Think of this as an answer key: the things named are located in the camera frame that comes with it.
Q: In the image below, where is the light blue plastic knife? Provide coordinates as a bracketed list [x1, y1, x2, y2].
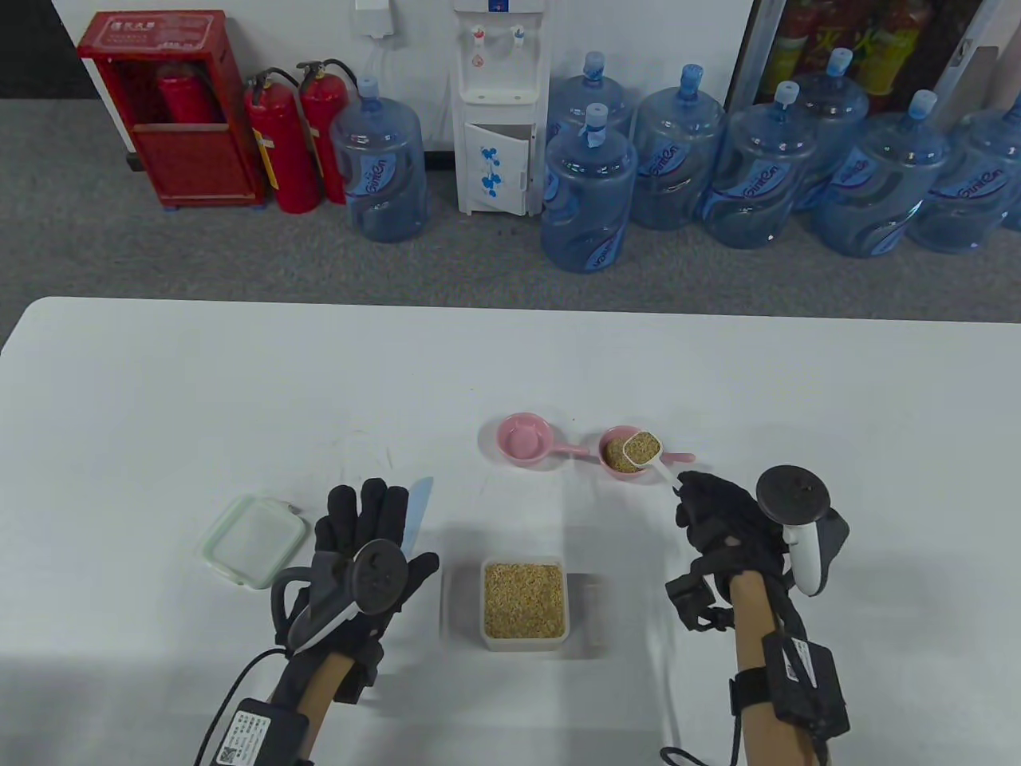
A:
[399, 476, 436, 559]

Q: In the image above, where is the white wall box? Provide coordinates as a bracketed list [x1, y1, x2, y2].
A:
[353, 0, 397, 38]

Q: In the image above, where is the person's left forearm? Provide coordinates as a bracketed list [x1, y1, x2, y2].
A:
[267, 646, 380, 766]

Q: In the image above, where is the clear green-rimmed container lid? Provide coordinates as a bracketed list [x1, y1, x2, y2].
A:
[197, 493, 310, 591]

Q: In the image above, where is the red fire extinguisher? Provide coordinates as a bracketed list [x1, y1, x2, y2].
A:
[243, 68, 321, 215]
[297, 58, 358, 206]

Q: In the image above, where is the white sesame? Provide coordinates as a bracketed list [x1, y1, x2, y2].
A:
[485, 563, 566, 639]

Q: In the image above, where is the red extinguisher inside cabinet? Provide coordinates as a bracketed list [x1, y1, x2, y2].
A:
[156, 64, 220, 124]

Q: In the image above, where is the large blue water bottle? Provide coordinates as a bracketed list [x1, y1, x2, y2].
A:
[329, 77, 432, 243]

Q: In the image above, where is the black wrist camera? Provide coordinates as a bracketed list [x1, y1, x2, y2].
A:
[666, 571, 731, 631]
[335, 638, 384, 705]

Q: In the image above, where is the clear plastic sesame container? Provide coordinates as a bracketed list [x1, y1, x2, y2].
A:
[480, 559, 570, 651]

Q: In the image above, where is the red fire extinguisher cabinet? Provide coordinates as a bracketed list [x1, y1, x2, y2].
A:
[77, 10, 268, 212]

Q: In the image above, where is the person's right forearm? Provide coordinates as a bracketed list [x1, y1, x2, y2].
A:
[722, 571, 798, 766]

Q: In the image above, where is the black grey hand controller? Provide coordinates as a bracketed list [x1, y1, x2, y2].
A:
[755, 464, 851, 598]
[271, 540, 410, 653]

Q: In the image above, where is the white water dispenser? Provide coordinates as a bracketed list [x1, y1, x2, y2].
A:
[449, 0, 553, 218]

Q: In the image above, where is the grey leaning panel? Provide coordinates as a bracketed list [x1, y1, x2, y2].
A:
[929, 44, 1002, 120]

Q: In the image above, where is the person's left hand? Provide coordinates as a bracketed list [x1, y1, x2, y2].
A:
[279, 479, 440, 663]

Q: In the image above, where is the pink handled bowl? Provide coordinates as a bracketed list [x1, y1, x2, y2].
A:
[598, 425, 696, 481]
[496, 413, 595, 469]

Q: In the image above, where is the white plastic coffee spoon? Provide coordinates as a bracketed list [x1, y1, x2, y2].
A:
[621, 431, 685, 493]

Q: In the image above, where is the person's right hand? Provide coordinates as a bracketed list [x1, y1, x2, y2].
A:
[676, 471, 794, 591]

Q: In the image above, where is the black labelled wrist box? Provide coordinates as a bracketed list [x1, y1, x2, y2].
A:
[730, 634, 850, 743]
[215, 698, 310, 766]

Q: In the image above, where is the row of blue water jugs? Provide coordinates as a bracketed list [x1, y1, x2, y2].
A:
[540, 48, 1021, 274]

